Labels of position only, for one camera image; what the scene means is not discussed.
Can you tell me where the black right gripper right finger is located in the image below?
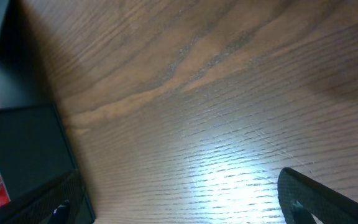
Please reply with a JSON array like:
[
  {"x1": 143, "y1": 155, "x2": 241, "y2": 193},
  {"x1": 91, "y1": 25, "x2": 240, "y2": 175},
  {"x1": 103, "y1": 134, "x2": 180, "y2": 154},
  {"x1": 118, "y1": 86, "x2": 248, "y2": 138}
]
[{"x1": 277, "y1": 167, "x2": 358, "y2": 223}]

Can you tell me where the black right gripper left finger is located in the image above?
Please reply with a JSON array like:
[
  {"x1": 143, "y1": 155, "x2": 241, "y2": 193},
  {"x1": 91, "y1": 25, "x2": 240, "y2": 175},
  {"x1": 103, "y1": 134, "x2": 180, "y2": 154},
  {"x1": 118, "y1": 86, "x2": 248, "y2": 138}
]
[{"x1": 0, "y1": 170, "x2": 85, "y2": 224}]

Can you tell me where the dark green open box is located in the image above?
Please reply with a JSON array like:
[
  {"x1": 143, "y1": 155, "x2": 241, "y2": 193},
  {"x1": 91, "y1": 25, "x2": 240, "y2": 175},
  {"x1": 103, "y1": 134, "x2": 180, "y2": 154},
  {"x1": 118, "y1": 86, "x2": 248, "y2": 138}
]
[{"x1": 0, "y1": 1, "x2": 96, "y2": 223}]

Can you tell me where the red snack bag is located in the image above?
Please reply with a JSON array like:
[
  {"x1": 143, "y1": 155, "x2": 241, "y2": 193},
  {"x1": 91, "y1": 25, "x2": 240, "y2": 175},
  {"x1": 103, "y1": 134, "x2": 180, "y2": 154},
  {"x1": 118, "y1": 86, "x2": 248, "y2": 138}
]
[{"x1": 0, "y1": 176, "x2": 10, "y2": 207}]

